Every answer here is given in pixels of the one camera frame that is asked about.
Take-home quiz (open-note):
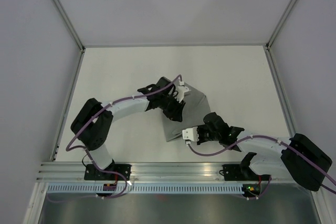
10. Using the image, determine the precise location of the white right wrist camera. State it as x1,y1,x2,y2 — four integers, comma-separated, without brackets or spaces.
182,127,199,142

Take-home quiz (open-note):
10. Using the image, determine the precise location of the white slotted cable duct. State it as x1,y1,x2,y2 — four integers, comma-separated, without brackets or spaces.
47,183,244,195

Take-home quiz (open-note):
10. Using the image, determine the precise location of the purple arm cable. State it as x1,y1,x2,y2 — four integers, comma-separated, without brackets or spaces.
47,74,184,204
187,134,336,200

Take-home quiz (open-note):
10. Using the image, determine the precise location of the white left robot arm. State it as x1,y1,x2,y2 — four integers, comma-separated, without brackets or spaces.
70,79,190,180

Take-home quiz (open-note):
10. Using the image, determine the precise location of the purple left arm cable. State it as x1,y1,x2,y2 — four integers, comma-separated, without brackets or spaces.
47,74,184,204

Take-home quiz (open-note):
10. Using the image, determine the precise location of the aluminium right frame post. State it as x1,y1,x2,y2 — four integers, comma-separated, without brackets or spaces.
265,0,316,49

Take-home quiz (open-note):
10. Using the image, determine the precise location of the grey cloth napkin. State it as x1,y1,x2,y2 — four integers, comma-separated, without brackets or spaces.
161,82,211,142

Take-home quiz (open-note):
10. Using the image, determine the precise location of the aluminium front rail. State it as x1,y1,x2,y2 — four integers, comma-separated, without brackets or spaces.
36,162,323,184

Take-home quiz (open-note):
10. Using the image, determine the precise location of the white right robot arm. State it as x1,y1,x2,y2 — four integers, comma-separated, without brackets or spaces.
196,112,332,191

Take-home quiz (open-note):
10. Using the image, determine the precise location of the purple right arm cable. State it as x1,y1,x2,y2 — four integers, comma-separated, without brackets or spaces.
187,134,336,200

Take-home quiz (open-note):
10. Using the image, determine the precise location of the aluminium frame post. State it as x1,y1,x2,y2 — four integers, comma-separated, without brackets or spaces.
36,0,86,53
265,0,316,49

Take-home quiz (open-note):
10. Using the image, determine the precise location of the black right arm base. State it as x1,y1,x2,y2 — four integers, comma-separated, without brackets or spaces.
219,164,270,182

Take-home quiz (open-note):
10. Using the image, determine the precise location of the aluminium left frame post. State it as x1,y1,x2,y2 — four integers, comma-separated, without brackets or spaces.
36,0,86,53

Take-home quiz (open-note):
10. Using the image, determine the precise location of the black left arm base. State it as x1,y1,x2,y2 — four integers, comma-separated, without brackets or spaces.
84,163,132,181

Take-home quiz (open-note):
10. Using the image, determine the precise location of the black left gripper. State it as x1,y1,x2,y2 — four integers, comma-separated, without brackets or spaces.
159,94,186,123

